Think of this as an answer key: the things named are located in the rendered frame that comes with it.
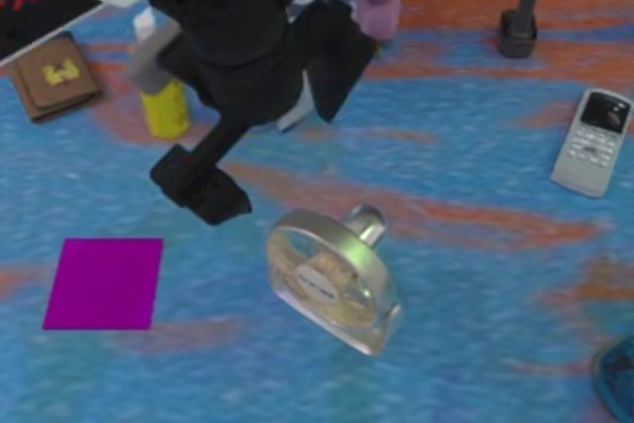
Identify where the magenta square card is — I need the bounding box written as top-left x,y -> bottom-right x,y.
42,237 -> 165,332

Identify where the yellow bottle with white cap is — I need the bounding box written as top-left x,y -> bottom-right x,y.
132,10 -> 193,141

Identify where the brown leather wallet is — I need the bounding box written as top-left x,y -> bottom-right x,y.
4,30 -> 105,125

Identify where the silver candybar mobile phone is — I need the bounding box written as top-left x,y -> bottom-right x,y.
550,86 -> 634,199

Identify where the blue translucent object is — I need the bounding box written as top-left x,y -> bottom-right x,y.
590,333 -> 634,423

